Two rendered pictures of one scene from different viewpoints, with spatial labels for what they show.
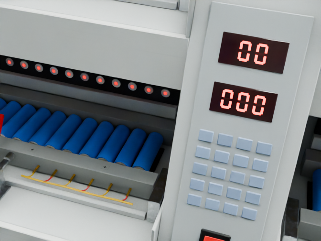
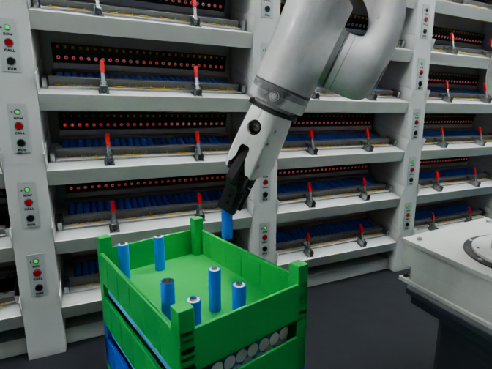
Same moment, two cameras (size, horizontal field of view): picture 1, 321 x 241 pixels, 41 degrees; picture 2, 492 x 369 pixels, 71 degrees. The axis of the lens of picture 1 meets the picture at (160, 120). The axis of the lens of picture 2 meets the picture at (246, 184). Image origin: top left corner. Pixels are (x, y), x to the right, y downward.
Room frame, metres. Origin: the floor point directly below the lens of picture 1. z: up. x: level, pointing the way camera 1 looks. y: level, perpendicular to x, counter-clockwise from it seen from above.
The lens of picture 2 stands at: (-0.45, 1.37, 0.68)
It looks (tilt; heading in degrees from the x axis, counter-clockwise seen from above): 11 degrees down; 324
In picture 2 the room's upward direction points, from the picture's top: straight up
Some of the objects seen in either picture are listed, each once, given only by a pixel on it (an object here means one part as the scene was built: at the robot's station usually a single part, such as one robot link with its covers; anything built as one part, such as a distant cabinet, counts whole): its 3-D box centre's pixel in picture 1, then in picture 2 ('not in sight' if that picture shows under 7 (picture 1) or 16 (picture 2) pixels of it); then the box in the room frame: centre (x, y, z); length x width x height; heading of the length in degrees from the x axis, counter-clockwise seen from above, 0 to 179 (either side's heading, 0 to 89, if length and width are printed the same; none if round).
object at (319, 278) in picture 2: not in sight; (322, 268); (0.50, 0.26, 0.03); 2.19 x 0.16 x 0.05; 78
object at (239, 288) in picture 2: not in sight; (239, 305); (-0.11, 1.14, 0.44); 0.02 x 0.02 x 0.06
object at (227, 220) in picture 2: not in sight; (227, 218); (0.01, 1.08, 0.52); 0.02 x 0.02 x 0.06
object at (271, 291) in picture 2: not in sight; (192, 272); (0.01, 1.14, 0.44); 0.30 x 0.20 x 0.08; 2
